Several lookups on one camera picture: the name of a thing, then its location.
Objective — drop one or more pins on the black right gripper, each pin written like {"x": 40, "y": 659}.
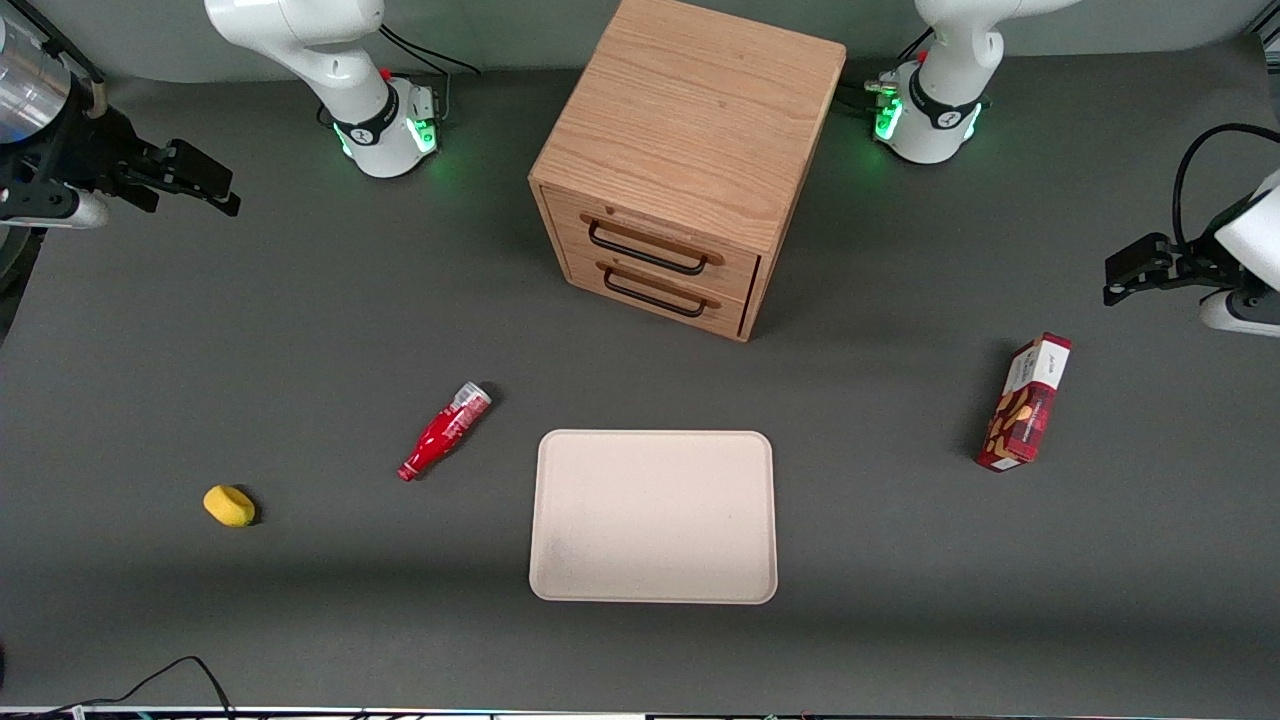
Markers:
{"x": 88, "y": 150}

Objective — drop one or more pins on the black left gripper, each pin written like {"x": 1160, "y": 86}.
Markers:
{"x": 1186, "y": 264}

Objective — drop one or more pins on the red ketchup bottle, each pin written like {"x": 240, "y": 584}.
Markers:
{"x": 442, "y": 430}

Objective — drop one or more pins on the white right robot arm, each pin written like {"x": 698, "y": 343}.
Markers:
{"x": 330, "y": 60}

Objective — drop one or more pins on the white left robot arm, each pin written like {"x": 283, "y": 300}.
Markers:
{"x": 940, "y": 100}

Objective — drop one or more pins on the beige rectangular tray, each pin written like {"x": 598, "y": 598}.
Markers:
{"x": 655, "y": 520}

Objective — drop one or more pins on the red snack box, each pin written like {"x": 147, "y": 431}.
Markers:
{"x": 1025, "y": 405}

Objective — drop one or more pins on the yellow lemon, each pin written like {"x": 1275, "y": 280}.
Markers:
{"x": 229, "y": 506}

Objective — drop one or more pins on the wooden drawer front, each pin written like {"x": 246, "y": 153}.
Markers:
{"x": 730, "y": 305}
{"x": 740, "y": 270}

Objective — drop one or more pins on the wooden drawer cabinet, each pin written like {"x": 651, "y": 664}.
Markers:
{"x": 690, "y": 110}

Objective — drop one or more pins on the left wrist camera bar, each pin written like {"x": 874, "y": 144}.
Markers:
{"x": 1240, "y": 315}

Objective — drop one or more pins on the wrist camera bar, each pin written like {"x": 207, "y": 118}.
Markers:
{"x": 1240, "y": 315}
{"x": 85, "y": 210}

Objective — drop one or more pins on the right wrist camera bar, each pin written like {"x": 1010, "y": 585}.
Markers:
{"x": 85, "y": 210}

